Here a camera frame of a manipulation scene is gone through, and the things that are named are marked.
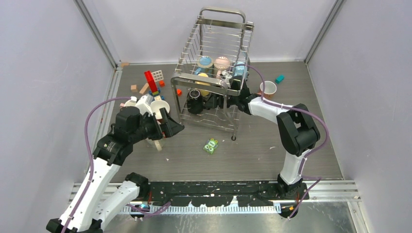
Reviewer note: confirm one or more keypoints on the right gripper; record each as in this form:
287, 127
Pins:
213, 103

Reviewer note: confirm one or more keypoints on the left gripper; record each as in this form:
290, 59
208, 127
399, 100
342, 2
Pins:
172, 127

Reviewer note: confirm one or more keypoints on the black mug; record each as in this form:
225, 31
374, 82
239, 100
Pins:
195, 102

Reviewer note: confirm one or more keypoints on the dark red mug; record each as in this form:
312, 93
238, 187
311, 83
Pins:
156, 105

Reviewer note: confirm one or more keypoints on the beige cup tier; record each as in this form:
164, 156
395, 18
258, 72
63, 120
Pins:
157, 144

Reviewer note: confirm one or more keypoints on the light pink mug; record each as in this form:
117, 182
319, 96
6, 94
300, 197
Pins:
129, 103

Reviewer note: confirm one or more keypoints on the salmon pink mug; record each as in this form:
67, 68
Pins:
267, 89

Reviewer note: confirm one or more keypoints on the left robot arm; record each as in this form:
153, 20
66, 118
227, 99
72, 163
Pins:
87, 213

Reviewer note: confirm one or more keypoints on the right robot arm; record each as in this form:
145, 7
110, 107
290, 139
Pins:
297, 129

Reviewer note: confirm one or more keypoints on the metal dish rack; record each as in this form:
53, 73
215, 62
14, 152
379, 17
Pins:
216, 32

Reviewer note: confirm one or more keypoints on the yellow cup lower tier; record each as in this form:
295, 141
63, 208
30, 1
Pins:
204, 93

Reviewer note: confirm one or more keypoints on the pink upside-down cup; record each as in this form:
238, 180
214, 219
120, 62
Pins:
221, 66

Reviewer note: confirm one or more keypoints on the light blue mug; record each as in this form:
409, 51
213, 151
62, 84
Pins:
240, 70

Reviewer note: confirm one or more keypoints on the blue upside-down cup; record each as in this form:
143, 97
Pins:
204, 65

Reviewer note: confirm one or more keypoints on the green owl toy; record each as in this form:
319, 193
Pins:
210, 145

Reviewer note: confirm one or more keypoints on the wooden stick block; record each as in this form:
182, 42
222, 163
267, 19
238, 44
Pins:
144, 89

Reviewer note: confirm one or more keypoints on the white grid block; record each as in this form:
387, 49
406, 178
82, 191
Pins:
158, 76

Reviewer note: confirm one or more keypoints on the wooden cube block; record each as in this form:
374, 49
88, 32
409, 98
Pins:
134, 88

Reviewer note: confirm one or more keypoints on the red block tower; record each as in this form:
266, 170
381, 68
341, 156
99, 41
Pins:
151, 82

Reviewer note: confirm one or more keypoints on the teal block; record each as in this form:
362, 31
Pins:
279, 79

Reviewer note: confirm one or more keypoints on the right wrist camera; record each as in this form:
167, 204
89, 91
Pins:
226, 77

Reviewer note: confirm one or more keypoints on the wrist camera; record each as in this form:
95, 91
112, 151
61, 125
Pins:
144, 104
226, 77

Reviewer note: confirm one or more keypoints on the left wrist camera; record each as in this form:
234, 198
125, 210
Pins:
144, 104

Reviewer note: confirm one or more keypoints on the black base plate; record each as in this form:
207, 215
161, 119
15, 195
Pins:
220, 193

